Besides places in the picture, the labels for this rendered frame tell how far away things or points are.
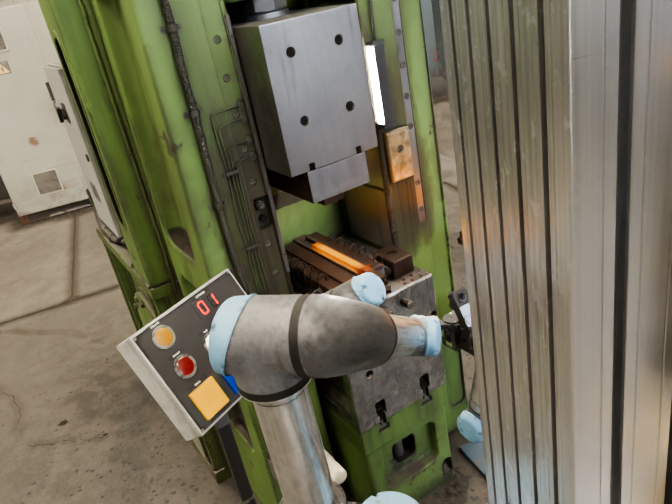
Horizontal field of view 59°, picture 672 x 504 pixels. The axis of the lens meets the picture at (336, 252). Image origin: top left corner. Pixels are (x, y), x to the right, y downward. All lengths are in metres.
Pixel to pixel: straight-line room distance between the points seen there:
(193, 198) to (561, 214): 1.40
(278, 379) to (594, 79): 0.61
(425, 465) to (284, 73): 1.50
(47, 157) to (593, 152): 6.79
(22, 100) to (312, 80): 5.49
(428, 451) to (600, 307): 2.02
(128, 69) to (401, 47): 0.85
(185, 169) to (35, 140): 5.37
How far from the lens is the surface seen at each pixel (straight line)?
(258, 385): 0.86
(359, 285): 1.23
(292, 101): 1.64
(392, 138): 1.99
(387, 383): 2.04
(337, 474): 1.73
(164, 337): 1.47
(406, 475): 2.36
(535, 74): 0.41
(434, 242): 2.24
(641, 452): 0.53
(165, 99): 1.66
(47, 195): 7.14
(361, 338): 0.80
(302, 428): 0.94
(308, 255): 2.08
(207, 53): 1.69
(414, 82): 2.06
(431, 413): 2.26
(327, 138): 1.71
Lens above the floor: 1.86
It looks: 25 degrees down
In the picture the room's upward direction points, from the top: 11 degrees counter-clockwise
